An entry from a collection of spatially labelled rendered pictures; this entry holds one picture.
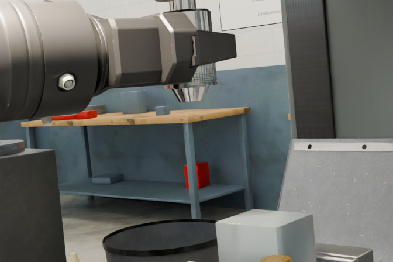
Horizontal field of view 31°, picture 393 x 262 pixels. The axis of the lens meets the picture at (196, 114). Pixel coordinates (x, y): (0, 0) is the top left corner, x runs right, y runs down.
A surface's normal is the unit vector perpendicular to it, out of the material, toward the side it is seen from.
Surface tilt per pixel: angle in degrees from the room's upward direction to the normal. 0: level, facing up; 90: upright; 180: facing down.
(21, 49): 83
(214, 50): 90
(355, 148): 63
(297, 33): 90
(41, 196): 90
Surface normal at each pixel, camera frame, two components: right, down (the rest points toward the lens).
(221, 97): -0.67, 0.11
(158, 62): 0.59, 0.00
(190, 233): -0.39, 0.03
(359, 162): -0.64, -0.35
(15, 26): 0.48, -0.49
